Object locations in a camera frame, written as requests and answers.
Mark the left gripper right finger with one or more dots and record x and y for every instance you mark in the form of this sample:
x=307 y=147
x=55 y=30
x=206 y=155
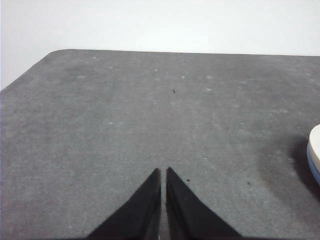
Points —
x=185 y=215

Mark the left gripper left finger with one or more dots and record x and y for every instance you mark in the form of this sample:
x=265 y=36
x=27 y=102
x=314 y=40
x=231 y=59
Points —
x=140 y=212

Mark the white round plate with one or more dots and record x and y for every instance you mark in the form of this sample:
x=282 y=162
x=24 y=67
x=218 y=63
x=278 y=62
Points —
x=315 y=140

